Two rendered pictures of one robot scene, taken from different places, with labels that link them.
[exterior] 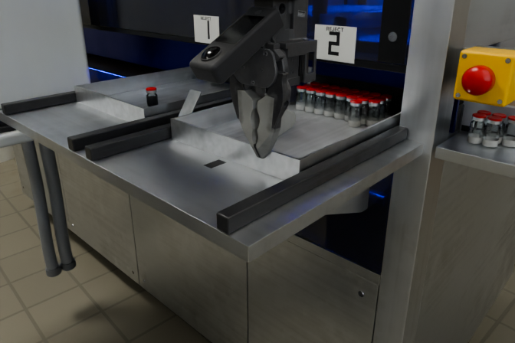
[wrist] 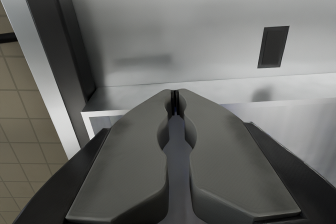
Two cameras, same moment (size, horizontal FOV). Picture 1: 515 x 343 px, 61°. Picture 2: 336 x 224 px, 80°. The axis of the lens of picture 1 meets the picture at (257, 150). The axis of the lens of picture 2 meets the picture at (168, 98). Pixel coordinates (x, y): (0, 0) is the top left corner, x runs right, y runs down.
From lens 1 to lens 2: 0.50 m
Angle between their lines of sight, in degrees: 51
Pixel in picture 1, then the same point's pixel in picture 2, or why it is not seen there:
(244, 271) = not seen: hidden behind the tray
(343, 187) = (59, 126)
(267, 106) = (115, 179)
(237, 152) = (241, 88)
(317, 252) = not seen: hidden behind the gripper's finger
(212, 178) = not seen: outside the picture
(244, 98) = (243, 182)
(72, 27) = not seen: outside the picture
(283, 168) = (125, 96)
